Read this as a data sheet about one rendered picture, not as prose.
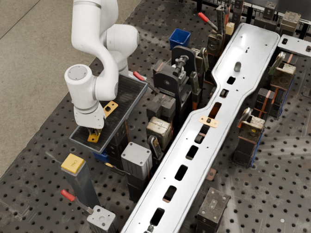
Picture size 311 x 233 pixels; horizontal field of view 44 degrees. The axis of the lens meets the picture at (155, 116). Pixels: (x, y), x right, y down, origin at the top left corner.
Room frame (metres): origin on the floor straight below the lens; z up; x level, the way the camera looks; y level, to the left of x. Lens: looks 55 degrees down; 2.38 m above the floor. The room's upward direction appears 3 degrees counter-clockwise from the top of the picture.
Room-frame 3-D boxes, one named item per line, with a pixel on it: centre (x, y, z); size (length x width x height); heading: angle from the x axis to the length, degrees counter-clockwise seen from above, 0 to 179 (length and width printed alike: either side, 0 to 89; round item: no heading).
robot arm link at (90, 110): (0.80, 0.23, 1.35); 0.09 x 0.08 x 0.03; 75
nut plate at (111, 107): (0.90, 0.19, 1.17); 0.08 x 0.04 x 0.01; 140
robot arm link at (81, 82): (0.79, 0.23, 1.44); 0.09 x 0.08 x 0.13; 82
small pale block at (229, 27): (1.46, -0.40, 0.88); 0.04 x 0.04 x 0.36; 59
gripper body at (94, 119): (0.79, 0.23, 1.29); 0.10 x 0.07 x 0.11; 75
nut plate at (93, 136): (0.79, 0.23, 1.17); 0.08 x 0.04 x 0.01; 165
